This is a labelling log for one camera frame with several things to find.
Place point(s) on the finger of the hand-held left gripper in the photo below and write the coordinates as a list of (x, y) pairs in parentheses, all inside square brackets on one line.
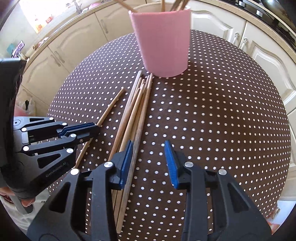
[(78, 128), (83, 140)]

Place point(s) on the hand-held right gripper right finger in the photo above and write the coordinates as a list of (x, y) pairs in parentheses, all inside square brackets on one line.
[(171, 162)]

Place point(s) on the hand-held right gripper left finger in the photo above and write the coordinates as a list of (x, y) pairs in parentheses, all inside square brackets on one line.
[(126, 162)]

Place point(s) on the weathered grey wooden chopstick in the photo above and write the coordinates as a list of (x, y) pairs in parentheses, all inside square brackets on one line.
[(141, 129)]

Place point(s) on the slim wooden chopstick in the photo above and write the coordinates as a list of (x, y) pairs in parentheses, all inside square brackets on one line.
[(126, 5), (163, 4), (182, 4), (174, 5), (111, 106)]

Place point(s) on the bunch of wooden chopsticks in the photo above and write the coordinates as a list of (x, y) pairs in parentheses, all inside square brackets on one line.
[(133, 109)]

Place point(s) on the pink cup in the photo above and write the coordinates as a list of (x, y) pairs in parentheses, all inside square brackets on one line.
[(161, 46)]

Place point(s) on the person's left hand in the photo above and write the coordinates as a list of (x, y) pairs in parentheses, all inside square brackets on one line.
[(29, 202)]

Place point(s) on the person's white clothing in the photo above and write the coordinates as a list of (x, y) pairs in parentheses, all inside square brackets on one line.
[(9, 215)]

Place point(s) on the brown polka dot tablecloth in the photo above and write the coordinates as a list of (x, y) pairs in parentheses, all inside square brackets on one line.
[(208, 115)]

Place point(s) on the metal sink faucet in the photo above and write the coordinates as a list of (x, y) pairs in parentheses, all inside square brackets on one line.
[(77, 7)]

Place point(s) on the black gas stove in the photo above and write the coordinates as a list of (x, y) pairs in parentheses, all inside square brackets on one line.
[(266, 16)]

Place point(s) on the light blue wall holder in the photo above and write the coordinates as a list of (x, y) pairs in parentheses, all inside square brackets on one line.
[(10, 49)]

